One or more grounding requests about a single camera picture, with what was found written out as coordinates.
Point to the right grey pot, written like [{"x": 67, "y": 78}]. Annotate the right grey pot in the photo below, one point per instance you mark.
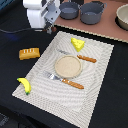
[{"x": 90, "y": 13}]

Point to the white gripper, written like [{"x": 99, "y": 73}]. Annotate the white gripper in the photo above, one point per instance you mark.
[{"x": 42, "y": 14}]

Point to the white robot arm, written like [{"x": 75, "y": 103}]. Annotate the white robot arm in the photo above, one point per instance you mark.
[{"x": 42, "y": 14}]

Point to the round beige plate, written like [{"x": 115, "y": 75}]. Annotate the round beige plate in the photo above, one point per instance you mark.
[{"x": 68, "y": 66}]

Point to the beige bowl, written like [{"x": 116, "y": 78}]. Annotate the beige bowl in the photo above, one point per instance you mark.
[{"x": 122, "y": 15}]

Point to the woven grey placemat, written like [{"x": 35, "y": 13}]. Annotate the woven grey placemat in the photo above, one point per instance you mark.
[{"x": 64, "y": 101}]

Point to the yellow cheese wedge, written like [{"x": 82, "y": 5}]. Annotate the yellow cheese wedge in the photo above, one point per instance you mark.
[{"x": 78, "y": 44}]

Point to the grey pot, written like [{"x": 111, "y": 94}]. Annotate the grey pot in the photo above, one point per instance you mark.
[
  {"x": 69, "y": 10},
  {"x": 90, "y": 13}
]

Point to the orange bread loaf toy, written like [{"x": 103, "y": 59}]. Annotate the orange bread loaf toy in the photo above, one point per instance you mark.
[{"x": 29, "y": 53}]

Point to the yellow banana toy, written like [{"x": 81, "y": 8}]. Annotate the yellow banana toy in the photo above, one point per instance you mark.
[{"x": 26, "y": 85}]

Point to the brown sausage toy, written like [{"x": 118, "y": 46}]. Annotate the brown sausage toy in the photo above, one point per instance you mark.
[{"x": 53, "y": 30}]

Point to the knife with wooden handle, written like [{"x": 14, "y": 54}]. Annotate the knife with wooden handle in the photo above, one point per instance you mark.
[{"x": 79, "y": 56}]

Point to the left grey pot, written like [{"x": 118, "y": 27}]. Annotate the left grey pot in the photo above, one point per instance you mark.
[{"x": 69, "y": 10}]

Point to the fork with wooden handle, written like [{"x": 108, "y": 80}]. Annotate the fork with wooden handle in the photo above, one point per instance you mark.
[{"x": 54, "y": 77}]

